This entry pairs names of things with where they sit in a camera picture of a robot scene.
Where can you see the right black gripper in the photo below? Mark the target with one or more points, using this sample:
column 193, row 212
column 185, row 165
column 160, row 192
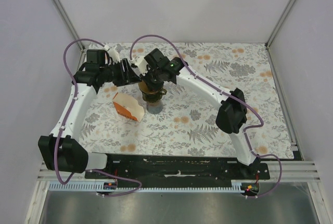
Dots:
column 154, row 88

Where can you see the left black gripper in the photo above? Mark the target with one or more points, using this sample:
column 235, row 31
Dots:
column 128, row 77

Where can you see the dark glass dripper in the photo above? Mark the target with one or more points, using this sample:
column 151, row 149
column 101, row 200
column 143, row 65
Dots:
column 154, row 96

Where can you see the orange coffee filter box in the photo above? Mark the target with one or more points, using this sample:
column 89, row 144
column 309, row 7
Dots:
column 127, row 106

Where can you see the brown paper coffee filter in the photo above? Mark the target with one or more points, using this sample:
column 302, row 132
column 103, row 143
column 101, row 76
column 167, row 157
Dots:
column 143, row 87

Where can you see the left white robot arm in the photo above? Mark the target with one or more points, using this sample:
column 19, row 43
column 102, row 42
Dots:
column 61, row 150

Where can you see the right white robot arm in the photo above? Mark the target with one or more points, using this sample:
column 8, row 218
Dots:
column 232, row 110

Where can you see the floral patterned table mat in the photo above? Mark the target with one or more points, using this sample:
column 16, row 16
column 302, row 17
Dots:
column 186, row 124

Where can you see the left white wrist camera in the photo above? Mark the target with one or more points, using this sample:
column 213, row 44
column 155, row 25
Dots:
column 113, row 54

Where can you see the left aluminium frame post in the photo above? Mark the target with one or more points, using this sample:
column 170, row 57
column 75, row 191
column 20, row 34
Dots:
column 66, row 19

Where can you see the aluminium frame post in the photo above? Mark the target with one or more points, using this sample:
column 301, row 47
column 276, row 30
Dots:
column 66, row 19
column 289, row 6

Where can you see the black mounting base plate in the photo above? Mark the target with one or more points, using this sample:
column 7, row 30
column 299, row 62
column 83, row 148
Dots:
column 178, row 170

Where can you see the white slotted cable duct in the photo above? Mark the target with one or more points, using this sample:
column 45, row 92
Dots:
column 111, row 186

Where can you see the right aluminium frame post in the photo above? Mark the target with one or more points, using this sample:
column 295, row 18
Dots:
column 289, row 6

